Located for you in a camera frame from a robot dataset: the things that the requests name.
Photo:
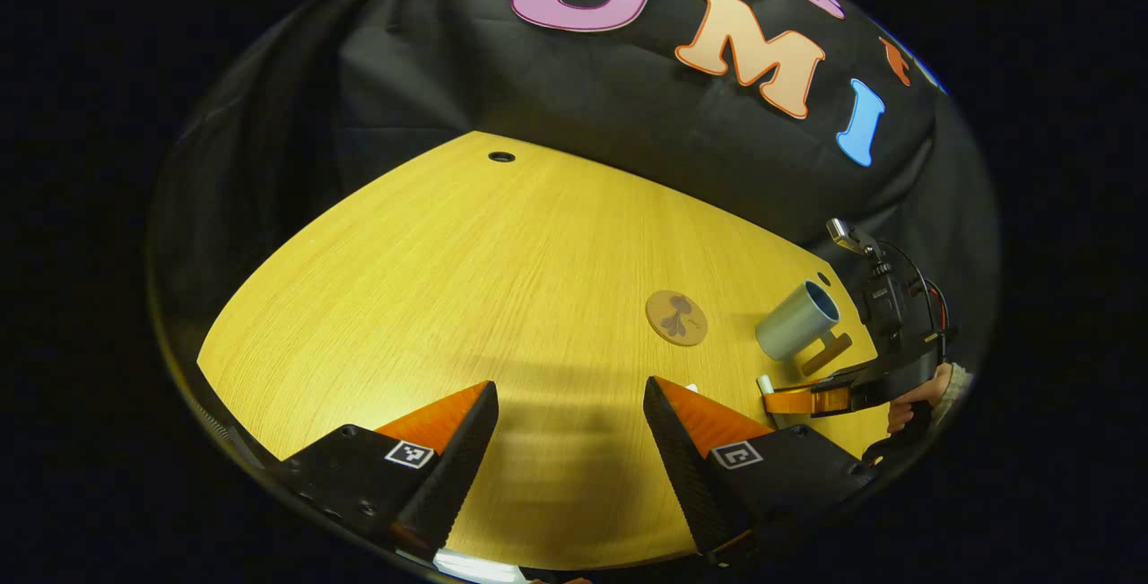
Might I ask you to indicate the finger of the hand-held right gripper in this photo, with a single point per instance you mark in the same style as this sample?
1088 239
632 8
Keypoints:
798 401

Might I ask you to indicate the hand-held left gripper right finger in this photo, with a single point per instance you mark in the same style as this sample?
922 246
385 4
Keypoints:
686 467

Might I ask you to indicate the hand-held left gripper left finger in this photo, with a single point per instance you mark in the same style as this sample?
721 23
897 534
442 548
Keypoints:
462 467

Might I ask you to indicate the round brown coaster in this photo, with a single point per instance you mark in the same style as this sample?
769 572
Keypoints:
677 319

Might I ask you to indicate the wooden desktop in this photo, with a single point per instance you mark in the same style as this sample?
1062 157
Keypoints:
466 297

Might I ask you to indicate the black backdrop cloth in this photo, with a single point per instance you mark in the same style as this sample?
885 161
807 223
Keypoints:
448 73

